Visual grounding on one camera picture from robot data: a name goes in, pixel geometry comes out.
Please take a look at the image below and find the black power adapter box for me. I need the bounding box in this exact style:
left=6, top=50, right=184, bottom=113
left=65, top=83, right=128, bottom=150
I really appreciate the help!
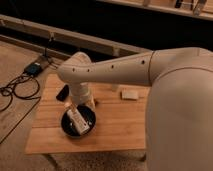
left=24, top=63, right=42, bottom=76

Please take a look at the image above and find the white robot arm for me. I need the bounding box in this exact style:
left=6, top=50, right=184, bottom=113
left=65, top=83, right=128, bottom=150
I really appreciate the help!
left=58, top=47, right=213, bottom=171

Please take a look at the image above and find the long wooden beam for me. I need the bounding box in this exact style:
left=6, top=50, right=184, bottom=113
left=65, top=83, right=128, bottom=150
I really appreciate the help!
left=0, top=14, right=149, bottom=56

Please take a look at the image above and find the black bowl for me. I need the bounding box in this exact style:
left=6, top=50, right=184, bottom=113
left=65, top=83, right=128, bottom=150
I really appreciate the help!
left=61, top=105, right=96, bottom=138

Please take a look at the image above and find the white bottle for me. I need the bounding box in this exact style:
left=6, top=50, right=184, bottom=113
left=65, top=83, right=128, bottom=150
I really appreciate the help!
left=64, top=102, right=90, bottom=135

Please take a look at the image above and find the wooden table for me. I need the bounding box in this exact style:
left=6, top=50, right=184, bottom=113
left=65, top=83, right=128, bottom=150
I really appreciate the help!
left=25, top=74, right=149, bottom=154

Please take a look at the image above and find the black eraser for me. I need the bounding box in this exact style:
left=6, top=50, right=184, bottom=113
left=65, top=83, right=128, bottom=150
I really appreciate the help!
left=56, top=85, right=69, bottom=101

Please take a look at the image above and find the white sponge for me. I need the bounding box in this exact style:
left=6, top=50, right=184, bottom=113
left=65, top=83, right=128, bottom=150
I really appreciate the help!
left=121, top=90, right=139, bottom=100

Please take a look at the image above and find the brown handled tool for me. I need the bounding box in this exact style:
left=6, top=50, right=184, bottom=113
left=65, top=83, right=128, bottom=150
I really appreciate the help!
left=94, top=99, right=99, bottom=106

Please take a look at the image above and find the translucent plastic cup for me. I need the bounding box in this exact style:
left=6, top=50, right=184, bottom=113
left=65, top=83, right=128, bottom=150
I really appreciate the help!
left=111, top=84, right=119, bottom=92

